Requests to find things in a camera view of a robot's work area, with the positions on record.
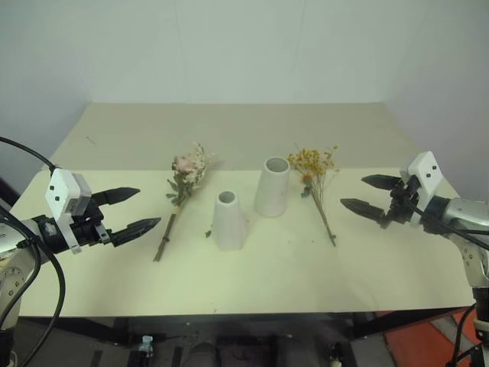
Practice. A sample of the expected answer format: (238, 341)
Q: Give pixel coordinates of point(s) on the tall white vase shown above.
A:
(272, 191)

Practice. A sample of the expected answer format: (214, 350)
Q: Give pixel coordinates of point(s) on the yellow dried flower bouquet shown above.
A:
(311, 160)

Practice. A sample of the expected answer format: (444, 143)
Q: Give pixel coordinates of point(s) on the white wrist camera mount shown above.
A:
(60, 193)
(427, 168)

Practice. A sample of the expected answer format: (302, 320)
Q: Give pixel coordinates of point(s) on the pink dried flower bouquet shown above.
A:
(187, 170)

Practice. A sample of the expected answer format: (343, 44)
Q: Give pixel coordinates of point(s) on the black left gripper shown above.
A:
(88, 231)

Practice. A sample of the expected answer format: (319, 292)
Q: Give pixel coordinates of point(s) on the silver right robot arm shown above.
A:
(460, 209)

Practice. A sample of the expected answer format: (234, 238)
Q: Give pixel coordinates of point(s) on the red orange floor mat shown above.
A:
(420, 336)

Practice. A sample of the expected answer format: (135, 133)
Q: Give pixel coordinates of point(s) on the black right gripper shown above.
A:
(401, 208)

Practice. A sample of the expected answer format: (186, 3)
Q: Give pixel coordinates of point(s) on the small tapered white vase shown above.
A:
(229, 225)

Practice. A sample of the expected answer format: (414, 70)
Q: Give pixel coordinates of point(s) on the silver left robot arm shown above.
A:
(13, 236)

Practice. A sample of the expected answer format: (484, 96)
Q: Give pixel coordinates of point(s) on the small light blue object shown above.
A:
(145, 343)

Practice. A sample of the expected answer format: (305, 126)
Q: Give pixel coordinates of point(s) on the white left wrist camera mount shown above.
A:
(60, 193)

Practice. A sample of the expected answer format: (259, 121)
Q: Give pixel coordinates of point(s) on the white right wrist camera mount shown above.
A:
(427, 168)

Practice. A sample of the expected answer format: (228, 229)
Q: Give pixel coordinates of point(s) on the black table frame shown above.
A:
(95, 332)

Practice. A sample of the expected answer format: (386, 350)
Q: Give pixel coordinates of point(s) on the dark rounded shape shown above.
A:
(206, 353)

